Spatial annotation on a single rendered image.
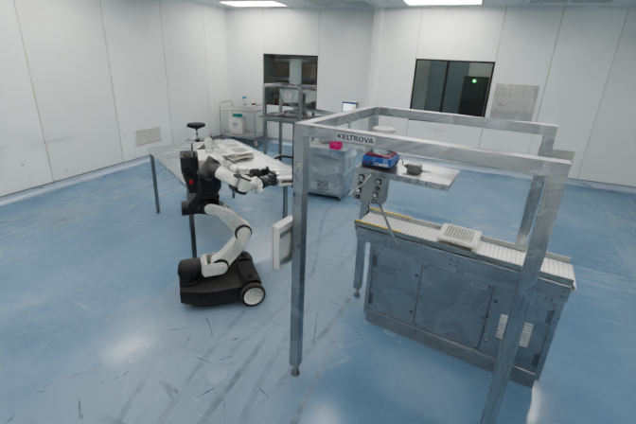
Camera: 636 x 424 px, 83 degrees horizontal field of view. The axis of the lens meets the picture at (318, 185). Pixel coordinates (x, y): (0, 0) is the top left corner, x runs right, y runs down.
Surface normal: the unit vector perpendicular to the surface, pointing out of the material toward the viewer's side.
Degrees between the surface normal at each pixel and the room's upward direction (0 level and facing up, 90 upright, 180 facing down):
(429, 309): 90
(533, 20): 90
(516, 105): 90
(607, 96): 90
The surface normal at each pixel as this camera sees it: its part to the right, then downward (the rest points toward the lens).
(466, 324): -0.50, 0.28
